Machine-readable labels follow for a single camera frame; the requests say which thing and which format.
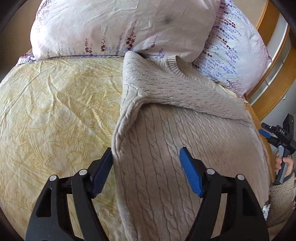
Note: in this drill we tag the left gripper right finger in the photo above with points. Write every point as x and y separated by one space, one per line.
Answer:
243 218

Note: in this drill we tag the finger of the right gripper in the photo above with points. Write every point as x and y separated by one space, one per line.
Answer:
266 127
264 133

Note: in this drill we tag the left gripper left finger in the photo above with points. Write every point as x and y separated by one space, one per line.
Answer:
50 219

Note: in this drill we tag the beige cable knit sweater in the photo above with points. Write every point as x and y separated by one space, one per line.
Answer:
167 105

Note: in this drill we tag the fuzzy beige sleeve forearm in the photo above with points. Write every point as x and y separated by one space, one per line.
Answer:
281 205

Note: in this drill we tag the pink lavender right pillow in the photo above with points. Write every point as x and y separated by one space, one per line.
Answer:
234 54

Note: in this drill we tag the yellow orange patterned bedsheet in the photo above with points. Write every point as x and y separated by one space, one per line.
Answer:
57 116

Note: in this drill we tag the pink floral left pillow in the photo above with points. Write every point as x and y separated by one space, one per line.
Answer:
155 29

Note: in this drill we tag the wooden headboard frame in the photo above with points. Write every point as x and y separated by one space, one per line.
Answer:
276 26

